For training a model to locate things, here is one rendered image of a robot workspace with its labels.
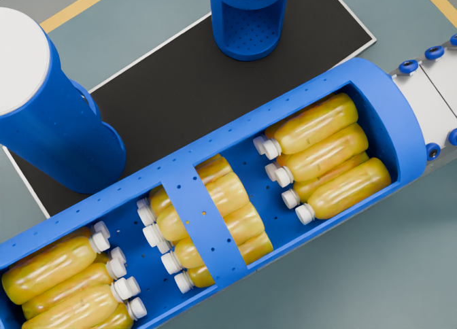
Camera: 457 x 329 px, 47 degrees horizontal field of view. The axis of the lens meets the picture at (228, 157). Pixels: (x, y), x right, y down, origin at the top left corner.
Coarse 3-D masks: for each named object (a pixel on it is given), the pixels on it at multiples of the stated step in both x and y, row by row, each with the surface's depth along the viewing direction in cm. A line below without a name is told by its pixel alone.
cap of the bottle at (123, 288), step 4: (120, 280) 100; (124, 280) 101; (116, 284) 100; (120, 284) 99; (124, 284) 99; (128, 284) 102; (116, 288) 99; (120, 288) 99; (124, 288) 99; (128, 288) 100; (120, 292) 99; (124, 292) 99; (128, 292) 99; (124, 296) 99; (128, 296) 100
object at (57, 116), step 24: (48, 72) 123; (48, 96) 126; (72, 96) 139; (0, 120) 121; (24, 120) 125; (48, 120) 133; (72, 120) 143; (96, 120) 162; (24, 144) 139; (48, 144) 143; (72, 144) 152; (96, 144) 167; (120, 144) 202; (48, 168) 163; (72, 168) 167; (96, 168) 179; (120, 168) 201; (96, 192) 203
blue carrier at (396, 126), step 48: (288, 96) 104; (384, 96) 97; (192, 144) 103; (240, 144) 118; (384, 144) 114; (144, 192) 96; (192, 192) 93; (384, 192) 103; (48, 240) 94; (144, 240) 118; (192, 240) 92; (288, 240) 111; (0, 288) 108; (144, 288) 115
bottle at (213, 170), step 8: (216, 160) 106; (224, 160) 105; (200, 168) 106; (208, 168) 105; (216, 168) 104; (224, 168) 104; (200, 176) 104; (208, 176) 104; (216, 176) 104; (160, 192) 104; (152, 200) 104; (160, 200) 103; (168, 200) 103; (152, 208) 104; (160, 208) 103; (152, 216) 104
